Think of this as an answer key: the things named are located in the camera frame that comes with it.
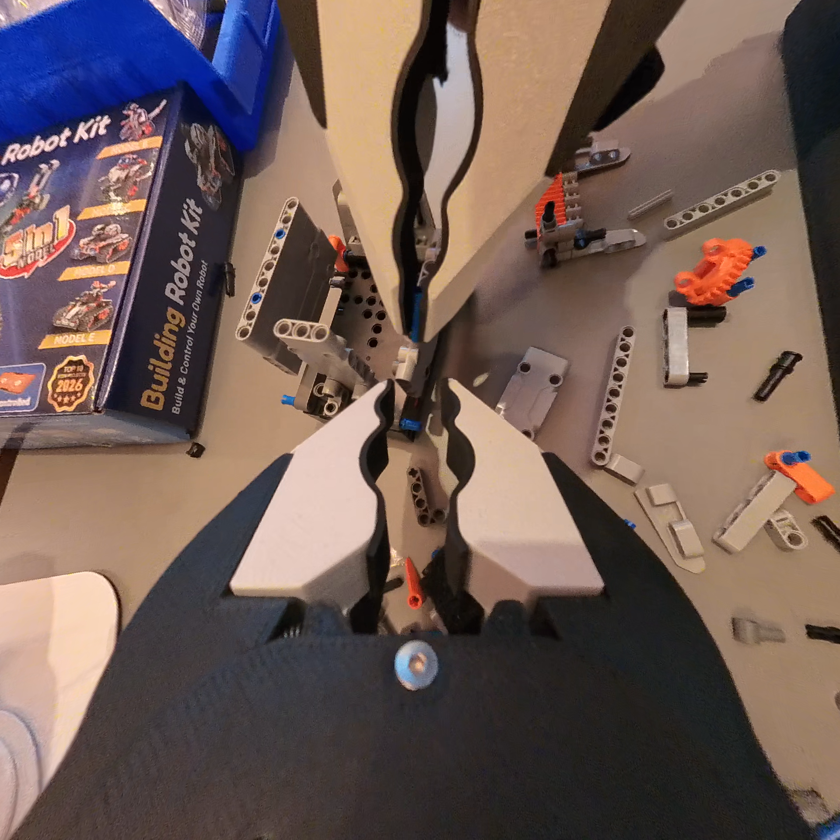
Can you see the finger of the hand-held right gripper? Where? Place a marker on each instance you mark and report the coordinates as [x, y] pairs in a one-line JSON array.
[[361, 98], [525, 98]]

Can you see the black angled beam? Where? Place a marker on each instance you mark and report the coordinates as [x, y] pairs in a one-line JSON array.
[[426, 499]]

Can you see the grey flat panel piece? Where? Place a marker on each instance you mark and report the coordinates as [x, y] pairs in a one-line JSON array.
[[535, 387]]

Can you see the blue plastic bin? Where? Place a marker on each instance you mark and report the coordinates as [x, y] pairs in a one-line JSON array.
[[98, 65]]

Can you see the clear plastic bag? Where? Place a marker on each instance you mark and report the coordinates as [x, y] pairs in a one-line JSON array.
[[184, 16]]

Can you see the black perforated panel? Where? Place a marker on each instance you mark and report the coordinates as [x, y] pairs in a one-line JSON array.
[[817, 197]]

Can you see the short grey axle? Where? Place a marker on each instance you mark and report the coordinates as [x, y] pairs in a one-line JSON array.
[[649, 203]]

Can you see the orange grey small subassembly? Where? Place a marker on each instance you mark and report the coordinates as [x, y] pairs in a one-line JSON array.
[[558, 210]]

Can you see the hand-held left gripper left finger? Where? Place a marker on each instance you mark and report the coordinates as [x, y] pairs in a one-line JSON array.
[[302, 525]]

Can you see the orange cone piece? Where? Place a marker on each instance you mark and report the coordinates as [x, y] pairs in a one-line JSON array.
[[413, 584]]

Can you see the grey frame with black pins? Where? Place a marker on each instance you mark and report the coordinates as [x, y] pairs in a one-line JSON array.
[[676, 344]]

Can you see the short light grey beam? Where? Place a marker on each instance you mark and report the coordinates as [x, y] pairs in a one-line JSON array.
[[751, 515]]

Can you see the blue pin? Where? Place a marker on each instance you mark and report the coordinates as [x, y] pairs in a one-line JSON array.
[[417, 308]]

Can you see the orange blue connector piece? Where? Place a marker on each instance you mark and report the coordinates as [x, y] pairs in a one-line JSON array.
[[797, 476]]

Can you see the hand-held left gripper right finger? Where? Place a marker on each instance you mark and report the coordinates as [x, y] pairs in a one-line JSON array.
[[531, 525]]

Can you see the black pin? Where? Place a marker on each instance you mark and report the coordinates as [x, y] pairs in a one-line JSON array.
[[827, 528], [823, 631], [229, 279], [778, 375]]

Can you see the grey angled connector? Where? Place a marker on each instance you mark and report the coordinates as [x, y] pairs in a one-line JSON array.
[[758, 631]]

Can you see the robot kit box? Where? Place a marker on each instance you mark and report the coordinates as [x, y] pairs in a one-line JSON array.
[[164, 262]]

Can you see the grey beam with blue pins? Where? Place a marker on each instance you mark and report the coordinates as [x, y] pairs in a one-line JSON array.
[[613, 394]]

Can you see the grey black robot model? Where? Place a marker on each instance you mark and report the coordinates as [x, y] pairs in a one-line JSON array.
[[295, 275]]

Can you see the orange gear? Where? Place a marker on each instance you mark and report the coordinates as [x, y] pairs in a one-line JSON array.
[[715, 272]]

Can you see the plain grey beam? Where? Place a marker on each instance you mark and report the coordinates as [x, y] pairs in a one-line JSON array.
[[722, 200]]

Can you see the light grey connector pieces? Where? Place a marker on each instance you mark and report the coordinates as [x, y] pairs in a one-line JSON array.
[[659, 499]]

